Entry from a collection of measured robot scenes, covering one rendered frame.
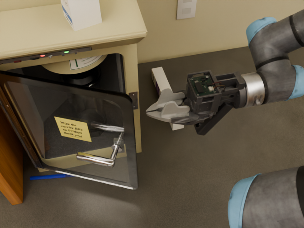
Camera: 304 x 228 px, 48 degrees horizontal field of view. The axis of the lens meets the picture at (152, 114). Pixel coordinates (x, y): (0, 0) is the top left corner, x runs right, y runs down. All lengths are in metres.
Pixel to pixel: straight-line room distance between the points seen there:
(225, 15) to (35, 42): 0.91
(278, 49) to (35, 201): 0.77
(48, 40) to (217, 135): 0.72
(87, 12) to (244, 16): 0.91
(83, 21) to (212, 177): 0.66
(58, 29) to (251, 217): 0.44
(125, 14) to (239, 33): 0.89
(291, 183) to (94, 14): 0.41
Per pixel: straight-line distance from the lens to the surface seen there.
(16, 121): 0.87
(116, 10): 0.63
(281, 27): 0.81
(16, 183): 1.04
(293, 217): 0.56
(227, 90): 0.74
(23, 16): 0.65
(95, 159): 0.78
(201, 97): 0.69
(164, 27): 1.30
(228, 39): 1.45
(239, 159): 1.11
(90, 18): 0.59
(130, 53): 0.76
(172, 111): 0.73
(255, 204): 0.58
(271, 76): 0.79
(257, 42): 0.82
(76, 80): 0.87
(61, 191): 1.06
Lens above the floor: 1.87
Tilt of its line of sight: 52 degrees down
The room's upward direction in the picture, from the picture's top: straight up
